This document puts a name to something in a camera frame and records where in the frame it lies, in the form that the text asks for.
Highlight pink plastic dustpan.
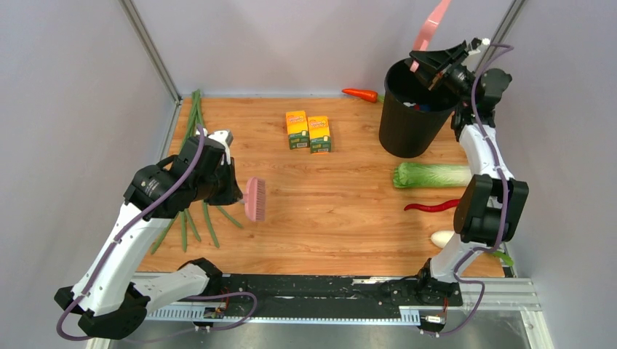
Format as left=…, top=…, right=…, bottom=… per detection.
left=413, top=0, right=451, bottom=51

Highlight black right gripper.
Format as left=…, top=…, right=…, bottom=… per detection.
left=407, top=44, right=477, bottom=105

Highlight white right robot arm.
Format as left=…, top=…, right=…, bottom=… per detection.
left=407, top=39, right=529, bottom=305

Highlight orange carrot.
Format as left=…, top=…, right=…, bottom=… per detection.
left=341, top=88, right=384, bottom=103

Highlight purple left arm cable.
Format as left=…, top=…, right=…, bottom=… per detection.
left=55, top=125, right=259, bottom=344

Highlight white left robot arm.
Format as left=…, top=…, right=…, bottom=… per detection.
left=54, top=127, right=243, bottom=341

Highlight red chili pepper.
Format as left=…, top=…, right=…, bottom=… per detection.
left=404, top=199, right=461, bottom=213

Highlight yellow green carton box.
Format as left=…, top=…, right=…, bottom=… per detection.
left=285, top=111, right=310, bottom=150
left=308, top=116, right=333, bottom=154

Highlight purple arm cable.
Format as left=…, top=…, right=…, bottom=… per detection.
left=419, top=43, right=516, bottom=337
left=55, top=125, right=259, bottom=344

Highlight green white napa cabbage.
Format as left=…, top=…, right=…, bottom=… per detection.
left=392, top=162, right=472, bottom=188

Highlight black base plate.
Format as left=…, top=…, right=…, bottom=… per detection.
left=174, top=272, right=465, bottom=321

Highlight green long beans bunch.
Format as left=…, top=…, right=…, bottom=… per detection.
left=150, top=89, right=243, bottom=254

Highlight white radish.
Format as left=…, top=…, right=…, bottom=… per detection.
left=430, top=230, right=455, bottom=249

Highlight pink hand brush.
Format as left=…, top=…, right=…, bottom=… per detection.
left=239, top=177, right=266, bottom=222

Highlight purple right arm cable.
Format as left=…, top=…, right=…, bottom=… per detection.
left=419, top=43, right=516, bottom=337

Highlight black trash bin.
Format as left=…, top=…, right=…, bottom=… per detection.
left=378, top=60, right=459, bottom=159

